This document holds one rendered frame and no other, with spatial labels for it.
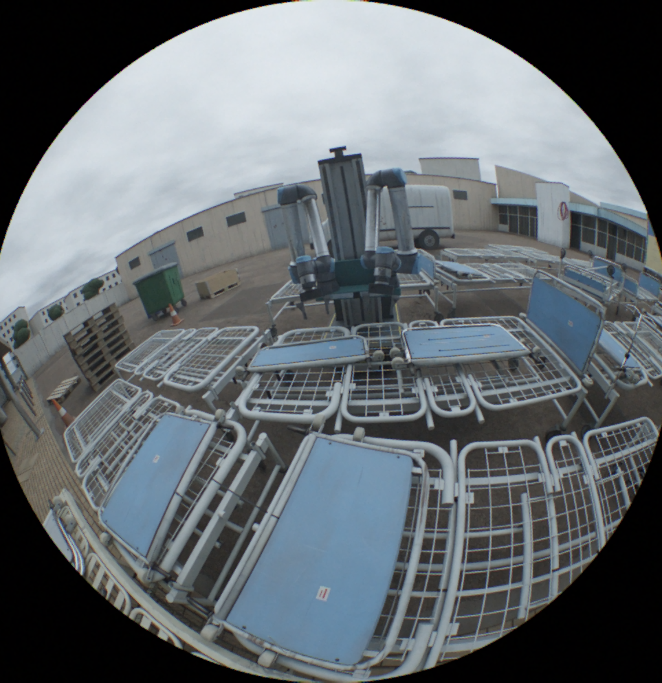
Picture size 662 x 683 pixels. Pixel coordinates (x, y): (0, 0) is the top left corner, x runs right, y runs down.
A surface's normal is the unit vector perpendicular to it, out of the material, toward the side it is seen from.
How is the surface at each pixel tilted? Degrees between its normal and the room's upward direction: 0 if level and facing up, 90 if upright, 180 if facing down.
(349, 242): 90
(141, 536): 5
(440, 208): 88
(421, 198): 88
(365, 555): 7
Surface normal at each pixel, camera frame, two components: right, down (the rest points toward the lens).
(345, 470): -0.04, -0.85
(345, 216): -0.20, 0.51
